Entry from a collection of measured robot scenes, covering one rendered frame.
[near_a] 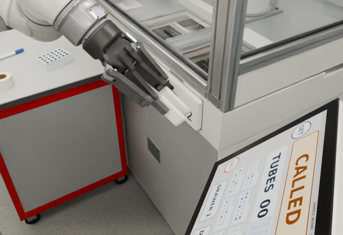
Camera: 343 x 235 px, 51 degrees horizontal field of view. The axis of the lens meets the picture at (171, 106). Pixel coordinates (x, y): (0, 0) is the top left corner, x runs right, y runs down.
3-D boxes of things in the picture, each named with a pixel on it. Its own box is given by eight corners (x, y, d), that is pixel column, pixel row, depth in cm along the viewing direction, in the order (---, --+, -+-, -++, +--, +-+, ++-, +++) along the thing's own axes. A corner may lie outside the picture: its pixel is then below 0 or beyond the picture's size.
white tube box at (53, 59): (47, 72, 149) (45, 63, 147) (37, 64, 154) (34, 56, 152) (72, 60, 156) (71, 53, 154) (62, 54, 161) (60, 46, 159)
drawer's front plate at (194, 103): (196, 131, 111) (198, 103, 104) (150, 86, 131) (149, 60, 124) (201, 129, 112) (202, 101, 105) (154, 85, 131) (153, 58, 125)
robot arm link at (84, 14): (95, -16, 67) (119, 8, 68) (75, 16, 73) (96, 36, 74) (66, 2, 60) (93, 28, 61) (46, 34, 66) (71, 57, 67)
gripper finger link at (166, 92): (155, 95, 72) (157, 93, 72) (180, 119, 73) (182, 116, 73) (165, 87, 70) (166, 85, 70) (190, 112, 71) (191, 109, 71)
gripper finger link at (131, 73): (121, 49, 67) (117, 52, 66) (161, 95, 67) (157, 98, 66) (111, 60, 69) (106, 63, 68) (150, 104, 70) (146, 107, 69)
